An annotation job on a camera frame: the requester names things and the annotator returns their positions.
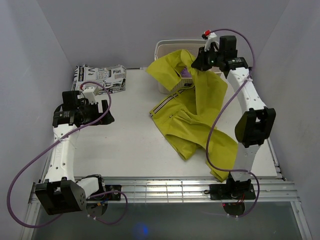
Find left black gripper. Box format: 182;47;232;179
78;100;114;126

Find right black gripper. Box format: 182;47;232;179
190;45;223;72

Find yellow-green trousers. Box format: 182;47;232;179
146;49;238;182

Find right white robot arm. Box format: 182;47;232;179
191;31;276;201

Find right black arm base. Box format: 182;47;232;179
203;183;257;218

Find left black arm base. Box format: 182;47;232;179
86;185;122;217

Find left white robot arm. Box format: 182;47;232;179
35;86;115;215

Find folded newspaper print trousers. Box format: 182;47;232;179
71;64;127;94

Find purple garment in basket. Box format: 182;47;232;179
180;67;192;79

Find cream perforated laundry basket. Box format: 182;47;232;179
154;38;223;95

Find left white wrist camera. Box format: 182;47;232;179
81;86;100;105

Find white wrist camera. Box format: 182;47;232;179
81;86;100;105
201;30;217;52

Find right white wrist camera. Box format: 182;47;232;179
201;30;217;52

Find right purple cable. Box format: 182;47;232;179
199;27;260;219

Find aluminium rail frame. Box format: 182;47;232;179
22;139;313;240

